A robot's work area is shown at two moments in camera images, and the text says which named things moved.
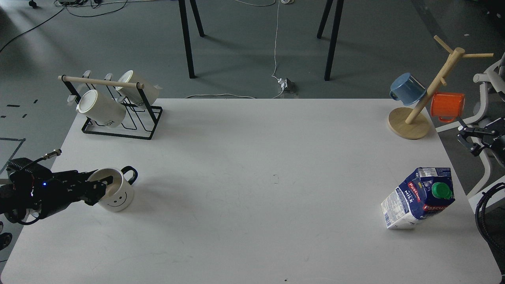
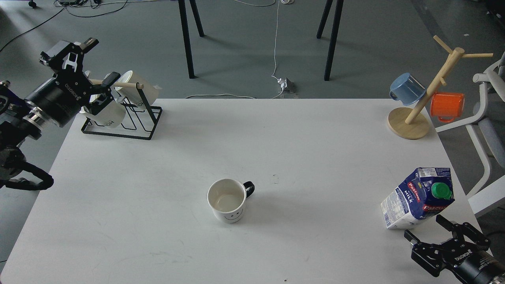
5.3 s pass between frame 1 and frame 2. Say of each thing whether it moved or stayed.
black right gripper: moved
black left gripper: moved
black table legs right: stayed
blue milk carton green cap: stayed
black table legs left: stayed
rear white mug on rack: stayed
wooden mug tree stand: stayed
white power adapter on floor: stayed
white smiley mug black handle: moved
